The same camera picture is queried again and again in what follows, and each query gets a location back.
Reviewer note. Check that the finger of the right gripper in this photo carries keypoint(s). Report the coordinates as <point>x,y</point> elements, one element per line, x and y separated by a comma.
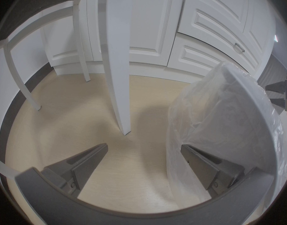
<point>276,87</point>
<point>279,101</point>

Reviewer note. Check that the white chair grey seat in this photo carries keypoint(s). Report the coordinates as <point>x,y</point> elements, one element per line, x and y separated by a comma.
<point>117,55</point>

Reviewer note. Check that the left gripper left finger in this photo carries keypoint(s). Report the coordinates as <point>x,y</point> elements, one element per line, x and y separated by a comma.
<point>80,165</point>

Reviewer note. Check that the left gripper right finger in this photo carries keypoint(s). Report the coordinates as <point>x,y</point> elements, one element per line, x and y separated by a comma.
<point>204,167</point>

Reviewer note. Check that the clear plastic bag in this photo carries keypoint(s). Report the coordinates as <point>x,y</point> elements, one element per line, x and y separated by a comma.
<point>178,125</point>

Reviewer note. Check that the white wardrobe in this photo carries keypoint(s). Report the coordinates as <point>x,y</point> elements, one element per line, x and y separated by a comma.
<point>152,20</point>

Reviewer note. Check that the white trash bin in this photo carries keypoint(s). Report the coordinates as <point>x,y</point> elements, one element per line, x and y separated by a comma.
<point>239,106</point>

